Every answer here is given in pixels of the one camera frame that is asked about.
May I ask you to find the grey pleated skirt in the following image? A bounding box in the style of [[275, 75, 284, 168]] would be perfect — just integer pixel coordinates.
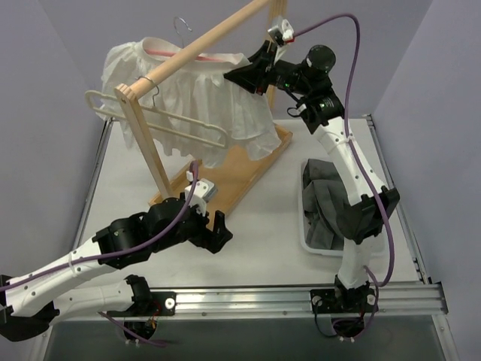
[[302, 158, 362, 251]]

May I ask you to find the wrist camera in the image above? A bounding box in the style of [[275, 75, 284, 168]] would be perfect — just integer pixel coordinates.
[[268, 15, 295, 47], [184, 161, 218, 217]]

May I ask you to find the white ruffled skirt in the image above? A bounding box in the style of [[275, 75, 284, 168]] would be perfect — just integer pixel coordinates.
[[101, 37, 281, 161]]

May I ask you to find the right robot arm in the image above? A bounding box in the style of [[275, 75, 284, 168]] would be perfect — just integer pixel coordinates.
[[224, 41, 400, 312]]

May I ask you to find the wooden clothes rack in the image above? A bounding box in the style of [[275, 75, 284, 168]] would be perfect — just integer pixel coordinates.
[[102, 1, 292, 213]]

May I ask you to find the cream hanger with metal hook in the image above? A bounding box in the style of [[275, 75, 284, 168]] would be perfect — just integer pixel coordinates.
[[84, 90, 229, 153]]

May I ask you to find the white perforated plastic basket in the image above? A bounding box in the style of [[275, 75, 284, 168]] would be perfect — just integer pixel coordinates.
[[299, 159, 390, 259]]

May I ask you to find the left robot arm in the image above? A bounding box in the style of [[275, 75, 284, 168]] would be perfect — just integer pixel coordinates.
[[1, 198, 233, 342]]

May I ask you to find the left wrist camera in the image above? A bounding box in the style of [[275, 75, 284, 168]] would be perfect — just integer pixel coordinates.
[[184, 161, 218, 217]]

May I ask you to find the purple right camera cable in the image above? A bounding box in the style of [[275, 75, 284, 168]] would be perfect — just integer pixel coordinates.
[[292, 14, 395, 289]]

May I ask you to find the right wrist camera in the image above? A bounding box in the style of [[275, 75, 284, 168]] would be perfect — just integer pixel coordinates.
[[268, 15, 295, 47]]

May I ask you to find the aluminium mounting rail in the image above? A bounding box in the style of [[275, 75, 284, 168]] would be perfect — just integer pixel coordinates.
[[48, 281, 449, 320]]

